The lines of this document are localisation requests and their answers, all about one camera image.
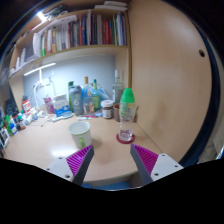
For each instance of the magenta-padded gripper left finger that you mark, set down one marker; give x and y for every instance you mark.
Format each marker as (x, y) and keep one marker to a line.
(78, 161)

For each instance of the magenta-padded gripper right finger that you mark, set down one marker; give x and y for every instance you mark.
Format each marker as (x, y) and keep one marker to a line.
(146, 160)

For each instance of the clear bottle with green cap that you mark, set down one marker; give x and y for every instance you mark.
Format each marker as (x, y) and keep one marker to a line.
(127, 113)

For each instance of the flat round red coaster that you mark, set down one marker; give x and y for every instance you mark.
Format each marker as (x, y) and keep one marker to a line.
(119, 140)

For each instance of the white and blue box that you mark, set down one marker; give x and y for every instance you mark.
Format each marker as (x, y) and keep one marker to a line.
(61, 105)

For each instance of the grey shaker bottle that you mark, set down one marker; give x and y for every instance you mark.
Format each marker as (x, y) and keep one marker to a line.
(76, 100)

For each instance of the maroon pouch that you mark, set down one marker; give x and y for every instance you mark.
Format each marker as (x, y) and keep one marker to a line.
(49, 105)

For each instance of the clear bottle with yellow cap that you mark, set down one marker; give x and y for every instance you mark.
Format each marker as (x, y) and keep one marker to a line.
(87, 96)

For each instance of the green glass bottle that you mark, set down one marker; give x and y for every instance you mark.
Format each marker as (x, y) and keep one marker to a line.
(96, 98)

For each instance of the red and white canister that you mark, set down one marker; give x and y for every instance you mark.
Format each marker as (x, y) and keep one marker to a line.
(26, 106)

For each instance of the tall green can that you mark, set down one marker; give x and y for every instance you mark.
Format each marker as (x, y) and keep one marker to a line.
(70, 85)

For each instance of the under-shelf light bar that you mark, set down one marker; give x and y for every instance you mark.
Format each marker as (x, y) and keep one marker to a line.
(38, 68)

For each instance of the wooden shelf unit with books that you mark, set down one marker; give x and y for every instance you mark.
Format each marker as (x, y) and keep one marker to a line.
(83, 31)

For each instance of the ceiling tube light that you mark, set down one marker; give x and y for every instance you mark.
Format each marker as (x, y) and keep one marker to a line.
(41, 16)

